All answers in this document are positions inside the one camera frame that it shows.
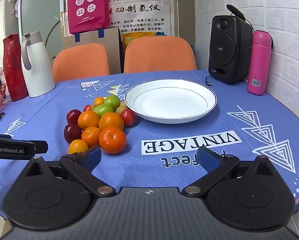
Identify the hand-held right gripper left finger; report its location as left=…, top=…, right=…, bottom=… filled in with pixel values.
left=24, top=145, right=116, bottom=197

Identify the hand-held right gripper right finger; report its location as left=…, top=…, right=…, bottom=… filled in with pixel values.
left=183, top=146, right=275, bottom=197

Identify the yellow-orange citrus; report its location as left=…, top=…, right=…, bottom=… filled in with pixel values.
left=68, top=139, right=89, bottom=155

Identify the orange mandarin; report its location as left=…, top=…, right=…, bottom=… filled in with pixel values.
left=99, top=127, right=127, bottom=155
left=98, top=112, right=125, bottom=131
left=81, top=126, right=103, bottom=148
left=78, top=110, right=100, bottom=130

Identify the dark red plum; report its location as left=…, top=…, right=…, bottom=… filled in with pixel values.
left=64, top=124, right=83, bottom=144
left=66, top=109, right=82, bottom=125

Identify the green jujube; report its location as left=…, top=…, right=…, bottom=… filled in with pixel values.
left=92, top=104, right=115, bottom=117
left=104, top=95, right=120, bottom=110

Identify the white ceramic plate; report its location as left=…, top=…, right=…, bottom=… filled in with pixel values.
left=124, top=79, right=217, bottom=124

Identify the red thermos jug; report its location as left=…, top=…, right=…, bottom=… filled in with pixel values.
left=2, top=34, right=29, bottom=102

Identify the blue printed tablecloth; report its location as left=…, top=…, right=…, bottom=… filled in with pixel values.
left=0, top=69, right=299, bottom=205

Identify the white thermos jug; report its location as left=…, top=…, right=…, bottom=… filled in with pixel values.
left=21, top=31, right=56, bottom=98

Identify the orange chair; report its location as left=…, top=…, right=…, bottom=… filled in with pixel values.
left=52, top=43, right=110, bottom=83
left=124, top=36, right=197, bottom=74

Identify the pink bottle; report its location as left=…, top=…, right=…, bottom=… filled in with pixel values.
left=247, top=30, right=272, bottom=96

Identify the black speaker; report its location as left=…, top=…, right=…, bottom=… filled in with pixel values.
left=208, top=15, right=254, bottom=85

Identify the brown paper bag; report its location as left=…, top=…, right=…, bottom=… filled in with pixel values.
left=62, top=27, right=122, bottom=75

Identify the frosted glass door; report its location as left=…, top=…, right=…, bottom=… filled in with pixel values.
left=19, top=0, right=66, bottom=55

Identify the yellow snack bag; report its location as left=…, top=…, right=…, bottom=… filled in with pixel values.
left=121, top=31, right=162, bottom=49

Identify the pink tote bag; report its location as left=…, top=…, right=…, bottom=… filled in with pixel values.
left=66, top=0, right=110, bottom=35

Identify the white wall poster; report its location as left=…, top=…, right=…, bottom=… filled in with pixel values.
left=109, top=0, right=179, bottom=38

